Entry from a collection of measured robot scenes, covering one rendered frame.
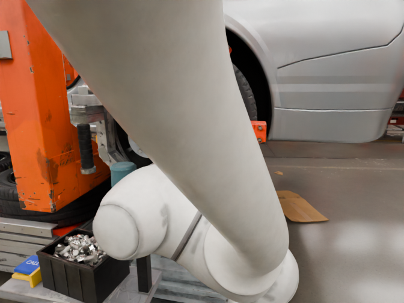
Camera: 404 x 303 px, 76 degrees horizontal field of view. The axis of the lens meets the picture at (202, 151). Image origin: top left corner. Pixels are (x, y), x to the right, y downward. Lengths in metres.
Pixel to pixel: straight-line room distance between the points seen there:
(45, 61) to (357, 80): 1.27
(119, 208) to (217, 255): 0.13
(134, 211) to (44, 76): 0.87
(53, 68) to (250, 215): 1.06
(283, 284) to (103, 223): 0.24
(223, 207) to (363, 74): 1.26
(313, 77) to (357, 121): 0.29
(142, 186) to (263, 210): 0.21
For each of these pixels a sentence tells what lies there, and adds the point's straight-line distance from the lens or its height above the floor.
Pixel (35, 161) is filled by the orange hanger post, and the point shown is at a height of 0.73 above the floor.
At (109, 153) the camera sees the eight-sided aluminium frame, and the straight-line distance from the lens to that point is 1.07.
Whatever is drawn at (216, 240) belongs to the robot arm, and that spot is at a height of 0.82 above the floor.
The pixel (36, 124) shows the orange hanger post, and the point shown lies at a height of 0.87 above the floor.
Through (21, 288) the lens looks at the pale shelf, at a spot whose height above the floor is 0.45.
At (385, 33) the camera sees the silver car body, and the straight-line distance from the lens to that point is 1.42.
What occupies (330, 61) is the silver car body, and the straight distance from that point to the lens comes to 1.34.
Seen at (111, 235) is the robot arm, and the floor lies 0.83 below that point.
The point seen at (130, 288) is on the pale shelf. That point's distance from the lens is 0.85.
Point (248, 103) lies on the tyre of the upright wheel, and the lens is 0.95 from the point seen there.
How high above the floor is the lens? 1.00
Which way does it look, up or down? 14 degrees down
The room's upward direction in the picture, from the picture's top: straight up
